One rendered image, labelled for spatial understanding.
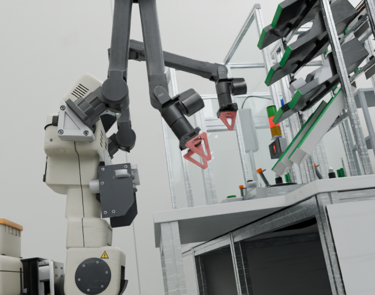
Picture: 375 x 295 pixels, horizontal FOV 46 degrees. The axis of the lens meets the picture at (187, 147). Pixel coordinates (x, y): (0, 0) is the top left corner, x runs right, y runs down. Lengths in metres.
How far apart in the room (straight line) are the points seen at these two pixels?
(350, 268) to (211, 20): 4.62
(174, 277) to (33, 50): 4.44
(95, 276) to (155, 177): 3.37
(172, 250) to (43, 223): 3.60
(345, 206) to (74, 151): 0.81
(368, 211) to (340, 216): 0.07
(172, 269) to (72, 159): 0.51
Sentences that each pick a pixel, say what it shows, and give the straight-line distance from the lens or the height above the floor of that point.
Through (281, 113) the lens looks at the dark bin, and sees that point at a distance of 1.60.
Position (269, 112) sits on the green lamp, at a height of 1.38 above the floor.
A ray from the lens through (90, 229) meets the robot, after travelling 1.36.
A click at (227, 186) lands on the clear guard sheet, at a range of 3.20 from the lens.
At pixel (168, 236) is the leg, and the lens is 1.17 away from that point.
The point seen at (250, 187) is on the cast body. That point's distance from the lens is 2.16.
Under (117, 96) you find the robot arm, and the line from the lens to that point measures 1.29.
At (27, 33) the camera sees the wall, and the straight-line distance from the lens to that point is 5.51.
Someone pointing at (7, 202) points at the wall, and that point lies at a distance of 4.85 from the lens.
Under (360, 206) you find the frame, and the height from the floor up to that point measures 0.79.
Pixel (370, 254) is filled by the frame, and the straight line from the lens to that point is 1.10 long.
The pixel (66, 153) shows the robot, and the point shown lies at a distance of 1.43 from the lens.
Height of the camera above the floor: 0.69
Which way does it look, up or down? 16 degrees up
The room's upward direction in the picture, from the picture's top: 8 degrees counter-clockwise
